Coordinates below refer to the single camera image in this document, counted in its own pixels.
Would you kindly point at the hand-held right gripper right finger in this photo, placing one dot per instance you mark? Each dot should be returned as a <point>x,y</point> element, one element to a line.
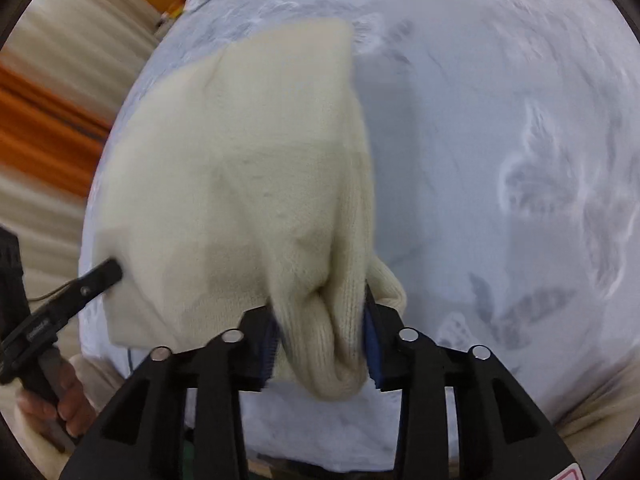
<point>373,345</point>

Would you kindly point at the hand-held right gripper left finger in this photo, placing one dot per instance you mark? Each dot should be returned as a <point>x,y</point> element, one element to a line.
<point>267,352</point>

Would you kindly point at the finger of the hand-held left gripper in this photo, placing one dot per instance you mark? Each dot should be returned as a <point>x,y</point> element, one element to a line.
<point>92,282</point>

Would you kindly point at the cream knit sweater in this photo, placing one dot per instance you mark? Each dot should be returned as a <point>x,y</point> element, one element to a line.
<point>225,160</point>

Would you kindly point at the person's left hand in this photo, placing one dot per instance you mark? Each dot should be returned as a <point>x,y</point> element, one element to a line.
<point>75,405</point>

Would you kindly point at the pale blue embroidered bedspread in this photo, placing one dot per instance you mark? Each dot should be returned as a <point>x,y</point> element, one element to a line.
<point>475,110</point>

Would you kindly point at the beige curtain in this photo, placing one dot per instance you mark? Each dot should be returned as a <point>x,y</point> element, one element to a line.
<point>75,25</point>

